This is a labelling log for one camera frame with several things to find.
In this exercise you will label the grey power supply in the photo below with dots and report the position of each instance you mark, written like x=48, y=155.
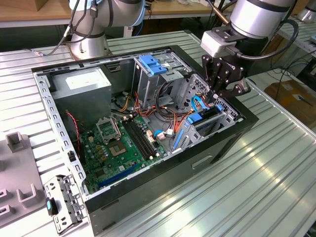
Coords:
x=81, y=103

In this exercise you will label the CPU socket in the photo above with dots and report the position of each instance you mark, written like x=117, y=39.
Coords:
x=117, y=148

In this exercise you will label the black RAM slot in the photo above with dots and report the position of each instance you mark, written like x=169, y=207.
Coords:
x=143, y=138
x=137, y=140

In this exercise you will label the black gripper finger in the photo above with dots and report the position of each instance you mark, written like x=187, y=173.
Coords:
x=240, y=89
x=207, y=66

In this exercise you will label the grey metal drive cage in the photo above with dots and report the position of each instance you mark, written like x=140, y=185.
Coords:
x=145, y=86

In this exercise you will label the black PC case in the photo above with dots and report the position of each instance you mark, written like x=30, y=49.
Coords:
x=160, y=182

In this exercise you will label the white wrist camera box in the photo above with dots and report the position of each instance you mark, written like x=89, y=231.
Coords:
x=212, y=44

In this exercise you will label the brown cardboard box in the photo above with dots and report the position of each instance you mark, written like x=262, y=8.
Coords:
x=293, y=96
x=271, y=44
x=40, y=5

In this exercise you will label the wooden desk white frame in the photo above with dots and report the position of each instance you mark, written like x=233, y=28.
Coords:
x=37, y=14

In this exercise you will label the metal slot bracket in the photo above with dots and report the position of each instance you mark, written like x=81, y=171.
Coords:
x=71, y=197

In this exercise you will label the grey parts rack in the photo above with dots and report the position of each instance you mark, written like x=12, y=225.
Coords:
x=17, y=170

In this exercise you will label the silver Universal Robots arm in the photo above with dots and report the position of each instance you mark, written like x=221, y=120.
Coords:
x=254, y=17

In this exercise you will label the metal locking lever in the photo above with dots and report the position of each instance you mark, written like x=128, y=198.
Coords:
x=116, y=126

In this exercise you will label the blue expansion slot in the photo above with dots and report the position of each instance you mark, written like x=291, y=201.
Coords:
x=116, y=176

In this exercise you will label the green motherboard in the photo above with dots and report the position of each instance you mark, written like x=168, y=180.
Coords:
x=128, y=161

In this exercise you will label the hard disk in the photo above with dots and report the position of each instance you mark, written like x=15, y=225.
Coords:
x=195, y=119

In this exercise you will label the blue plastic drive latch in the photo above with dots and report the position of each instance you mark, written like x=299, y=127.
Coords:
x=150, y=64

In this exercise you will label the grey metal disk bay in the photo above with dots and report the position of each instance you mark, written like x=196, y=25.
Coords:
x=228, y=116

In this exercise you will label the metal slat side table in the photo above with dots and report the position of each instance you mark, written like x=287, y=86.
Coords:
x=306, y=34

